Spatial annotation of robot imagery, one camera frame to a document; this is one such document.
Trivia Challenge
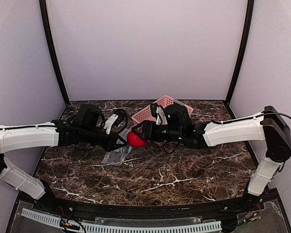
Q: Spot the pink plastic basket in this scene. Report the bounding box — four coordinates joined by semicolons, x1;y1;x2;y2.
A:
131;95;194;125

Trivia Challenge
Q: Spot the right black corner post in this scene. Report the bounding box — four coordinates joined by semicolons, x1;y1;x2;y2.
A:
225;0;255;105

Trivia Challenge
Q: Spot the clear acrylic plate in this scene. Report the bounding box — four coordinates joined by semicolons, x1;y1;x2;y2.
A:
95;216;202;228

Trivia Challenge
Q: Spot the black front frame rail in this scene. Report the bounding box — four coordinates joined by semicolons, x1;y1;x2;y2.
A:
31;194;265;223

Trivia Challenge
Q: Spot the red toy fruit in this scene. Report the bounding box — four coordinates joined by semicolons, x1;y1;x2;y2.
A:
127;131;146;148

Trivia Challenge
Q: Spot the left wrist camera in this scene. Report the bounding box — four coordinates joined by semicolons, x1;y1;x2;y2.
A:
103;109;129;134

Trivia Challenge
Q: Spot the clear zip top bag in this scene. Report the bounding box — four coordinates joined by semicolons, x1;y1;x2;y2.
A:
101;128;134;166

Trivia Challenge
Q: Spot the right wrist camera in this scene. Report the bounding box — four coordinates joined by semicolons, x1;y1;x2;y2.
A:
150;103;166;125

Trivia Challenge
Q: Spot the left black corner post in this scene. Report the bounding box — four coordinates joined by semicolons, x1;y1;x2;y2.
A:
39;0;70;106

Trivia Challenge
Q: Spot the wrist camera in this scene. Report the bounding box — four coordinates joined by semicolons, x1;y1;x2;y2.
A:
150;103;166;125
103;109;129;134

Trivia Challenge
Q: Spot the white slotted cable duct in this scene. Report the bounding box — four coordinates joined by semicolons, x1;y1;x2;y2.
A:
21;208;222;233

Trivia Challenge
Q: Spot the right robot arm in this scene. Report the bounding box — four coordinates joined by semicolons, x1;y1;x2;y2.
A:
131;104;291;196

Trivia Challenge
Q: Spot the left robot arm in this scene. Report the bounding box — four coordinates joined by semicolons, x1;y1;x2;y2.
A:
0;104;129;200

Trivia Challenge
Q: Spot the black corner post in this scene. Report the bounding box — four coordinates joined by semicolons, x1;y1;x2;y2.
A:
225;0;255;105
39;0;70;106

